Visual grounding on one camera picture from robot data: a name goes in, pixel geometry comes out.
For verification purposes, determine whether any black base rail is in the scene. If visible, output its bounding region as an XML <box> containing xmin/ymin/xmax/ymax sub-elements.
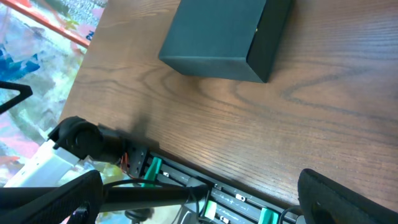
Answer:
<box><xmin>124</xmin><ymin>143</ymin><xmax>305</xmax><ymax>224</ymax></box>

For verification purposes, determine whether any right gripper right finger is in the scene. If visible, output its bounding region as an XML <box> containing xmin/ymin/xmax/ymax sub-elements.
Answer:
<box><xmin>298</xmin><ymin>169</ymin><xmax>397</xmax><ymax>224</ymax></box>

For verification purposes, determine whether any black tripod leg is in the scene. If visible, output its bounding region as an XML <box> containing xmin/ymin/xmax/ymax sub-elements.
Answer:
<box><xmin>1</xmin><ymin>81</ymin><xmax>33</xmax><ymax>114</ymax></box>

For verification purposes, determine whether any black gift box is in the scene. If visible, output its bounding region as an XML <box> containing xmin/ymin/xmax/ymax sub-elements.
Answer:
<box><xmin>159</xmin><ymin>0</ymin><xmax>292</xmax><ymax>83</ymax></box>

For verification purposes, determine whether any right black cable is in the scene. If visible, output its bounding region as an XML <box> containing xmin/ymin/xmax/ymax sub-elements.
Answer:
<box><xmin>278</xmin><ymin>205</ymin><xmax>304</xmax><ymax>224</ymax></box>

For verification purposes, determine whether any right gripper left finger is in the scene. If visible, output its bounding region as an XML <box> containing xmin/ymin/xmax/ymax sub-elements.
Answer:
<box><xmin>1</xmin><ymin>170</ymin><xmax>103</xmax><ymax>224</ymax></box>

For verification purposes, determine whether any black horizontal rod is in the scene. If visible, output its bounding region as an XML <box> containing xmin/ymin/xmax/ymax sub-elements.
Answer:
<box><xmin>0</xmin><ymin>183</ymin><xmax>210</xmax><ymax>214</ymax></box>

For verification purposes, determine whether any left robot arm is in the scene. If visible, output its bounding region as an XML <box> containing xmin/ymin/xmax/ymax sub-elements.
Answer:
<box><xmin>5</xmin><ymin>116</ymin><xmax>127</xmax><ymax>187</ymax></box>

